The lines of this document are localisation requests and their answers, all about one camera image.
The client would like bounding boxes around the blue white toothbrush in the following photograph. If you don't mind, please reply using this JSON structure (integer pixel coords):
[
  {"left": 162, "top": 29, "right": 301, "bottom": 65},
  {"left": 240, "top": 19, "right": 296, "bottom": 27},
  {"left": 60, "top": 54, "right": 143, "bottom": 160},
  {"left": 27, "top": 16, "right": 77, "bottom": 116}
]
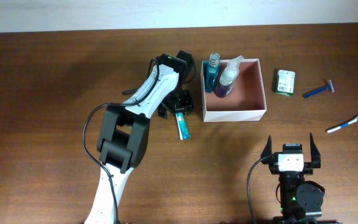
[{"left": 326, "top": 115, "right": 358, "bottom": 133}]

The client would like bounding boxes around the white open cardboard box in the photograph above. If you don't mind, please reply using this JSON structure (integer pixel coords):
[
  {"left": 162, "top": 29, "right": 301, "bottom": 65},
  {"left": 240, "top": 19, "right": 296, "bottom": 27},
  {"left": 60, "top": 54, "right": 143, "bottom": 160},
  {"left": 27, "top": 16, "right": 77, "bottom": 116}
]
[{"left": 200, "top": 58, "right": 267, "bottom": 122}]

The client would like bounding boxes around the blue disposable razor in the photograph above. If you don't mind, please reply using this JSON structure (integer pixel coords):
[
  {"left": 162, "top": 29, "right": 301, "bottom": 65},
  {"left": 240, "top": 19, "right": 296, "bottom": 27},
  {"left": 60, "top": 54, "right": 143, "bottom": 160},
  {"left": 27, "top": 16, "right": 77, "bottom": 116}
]
[{"left": 302, "top": 80, "right": 334, "bottom": 98}]

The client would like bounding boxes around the green white soap box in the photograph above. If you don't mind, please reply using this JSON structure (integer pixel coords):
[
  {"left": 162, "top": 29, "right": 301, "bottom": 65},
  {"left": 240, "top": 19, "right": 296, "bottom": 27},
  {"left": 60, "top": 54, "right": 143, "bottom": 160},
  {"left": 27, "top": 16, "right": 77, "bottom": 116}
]
[{"left": 275, "top": 69, "right": 295, "bottom": 96}]

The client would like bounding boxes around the teal toothpaste tube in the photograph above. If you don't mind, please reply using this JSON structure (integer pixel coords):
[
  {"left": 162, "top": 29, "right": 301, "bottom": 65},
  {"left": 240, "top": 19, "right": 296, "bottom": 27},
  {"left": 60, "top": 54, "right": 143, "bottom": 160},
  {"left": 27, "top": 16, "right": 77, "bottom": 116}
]
[{"left": 175, "top": 113, "right": 191, "bottom": 140}]

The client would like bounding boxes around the clear blue sanitizer bottle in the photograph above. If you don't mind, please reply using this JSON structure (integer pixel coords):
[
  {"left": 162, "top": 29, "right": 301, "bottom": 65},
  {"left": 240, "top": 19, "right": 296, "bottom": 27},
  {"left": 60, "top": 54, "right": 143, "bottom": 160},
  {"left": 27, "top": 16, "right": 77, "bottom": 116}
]
[{"left": 214, "top": 55, "right": 244, "bottom": 98}]

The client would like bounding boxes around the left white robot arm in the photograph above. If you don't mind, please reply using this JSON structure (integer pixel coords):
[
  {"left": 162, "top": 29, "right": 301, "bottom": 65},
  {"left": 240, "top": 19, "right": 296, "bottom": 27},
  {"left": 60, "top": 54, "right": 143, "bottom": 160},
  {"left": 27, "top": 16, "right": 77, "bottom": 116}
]
[{"left": 85, "top": 50, "right": 196, "bottom": 223}]

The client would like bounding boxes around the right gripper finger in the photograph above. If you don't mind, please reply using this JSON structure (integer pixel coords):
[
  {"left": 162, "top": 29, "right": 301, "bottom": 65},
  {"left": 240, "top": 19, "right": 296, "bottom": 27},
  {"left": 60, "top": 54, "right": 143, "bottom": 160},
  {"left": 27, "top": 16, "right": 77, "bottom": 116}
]
[
  {"left": 260, "top": 135, "right": 272, "bottom": 164},
  {"left": 310, "top": 133, "right": 321, "bottom": 169}
]

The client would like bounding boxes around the teal mouthwash bottle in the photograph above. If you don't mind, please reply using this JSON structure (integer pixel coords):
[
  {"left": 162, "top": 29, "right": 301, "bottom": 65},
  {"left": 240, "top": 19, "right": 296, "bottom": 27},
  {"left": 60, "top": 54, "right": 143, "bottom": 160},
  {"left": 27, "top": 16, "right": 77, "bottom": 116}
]
[{"left": 204, "top": 53, "right": 220, "bottom": 93}]

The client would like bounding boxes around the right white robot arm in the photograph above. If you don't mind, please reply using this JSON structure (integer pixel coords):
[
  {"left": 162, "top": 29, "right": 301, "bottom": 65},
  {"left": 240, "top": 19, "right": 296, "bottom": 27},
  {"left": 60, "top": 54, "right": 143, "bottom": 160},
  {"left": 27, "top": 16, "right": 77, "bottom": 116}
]
[{"left": 260, "top": 135, "right": 325, "bottom": 223}]

